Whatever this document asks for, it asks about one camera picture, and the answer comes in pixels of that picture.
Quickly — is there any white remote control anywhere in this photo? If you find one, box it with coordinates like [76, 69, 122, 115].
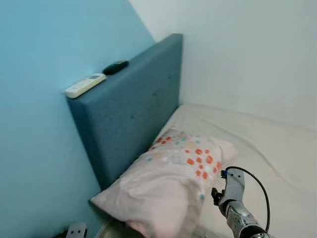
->
[64, 73, 107, 99]

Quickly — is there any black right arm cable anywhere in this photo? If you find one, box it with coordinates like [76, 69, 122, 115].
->
[223, 166, 270, 233]

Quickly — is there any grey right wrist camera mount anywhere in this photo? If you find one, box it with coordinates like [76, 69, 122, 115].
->
[220, 168, 246, 204]

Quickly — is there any black remote control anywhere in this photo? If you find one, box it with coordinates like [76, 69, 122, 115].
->
[103, 60, 129, 75]

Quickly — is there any pink floral pillow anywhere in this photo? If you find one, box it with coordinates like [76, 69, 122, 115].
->
[90, 128, 237, 238]

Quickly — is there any blue upholstered headboard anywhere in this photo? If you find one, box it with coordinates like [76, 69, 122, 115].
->
[67, 33, 184, 191]

